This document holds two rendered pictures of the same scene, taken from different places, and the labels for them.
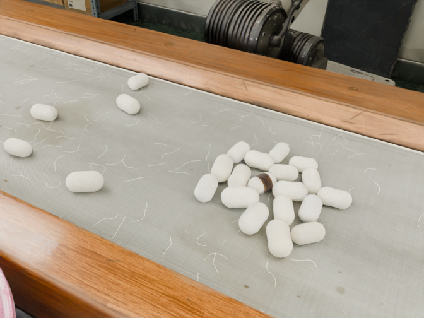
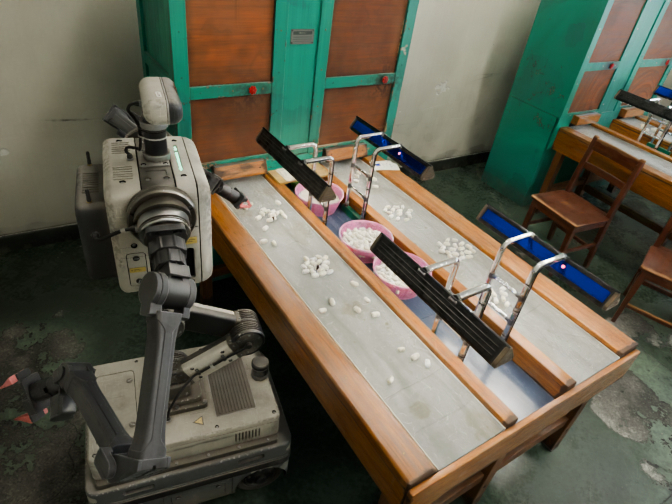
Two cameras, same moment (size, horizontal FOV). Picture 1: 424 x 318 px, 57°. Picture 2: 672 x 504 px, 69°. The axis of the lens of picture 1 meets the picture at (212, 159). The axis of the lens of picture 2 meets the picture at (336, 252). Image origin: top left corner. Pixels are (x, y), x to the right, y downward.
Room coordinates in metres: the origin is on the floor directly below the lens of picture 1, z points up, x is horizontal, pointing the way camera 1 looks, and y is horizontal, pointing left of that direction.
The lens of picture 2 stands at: (1.79, 0.77, 2.08)
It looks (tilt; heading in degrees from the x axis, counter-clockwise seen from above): 36 degrees down; 207
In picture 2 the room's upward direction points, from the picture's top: 9 degrees clockwise
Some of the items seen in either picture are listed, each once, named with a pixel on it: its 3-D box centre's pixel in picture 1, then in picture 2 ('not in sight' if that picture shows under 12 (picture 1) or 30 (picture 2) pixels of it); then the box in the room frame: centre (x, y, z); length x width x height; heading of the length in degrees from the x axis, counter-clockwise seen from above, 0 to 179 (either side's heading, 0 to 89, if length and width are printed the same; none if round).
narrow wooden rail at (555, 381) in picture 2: not in sight; (411, 255); (-0.11, 0.22, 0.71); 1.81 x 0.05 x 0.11; 64
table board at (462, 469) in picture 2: not in sight; (536, 422); (0.43, 0.98, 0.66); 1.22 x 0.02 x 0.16; 154
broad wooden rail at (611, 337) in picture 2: not in sight; (465, 244); (-0.46, 0.39, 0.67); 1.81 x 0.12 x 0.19; 64
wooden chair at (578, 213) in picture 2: not in sight; (572, 207); (-1.84, 0.79, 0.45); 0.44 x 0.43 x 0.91; 58
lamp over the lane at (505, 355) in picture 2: not in sight; (435, 290); (0.52, 0.51, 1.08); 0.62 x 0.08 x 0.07; 64
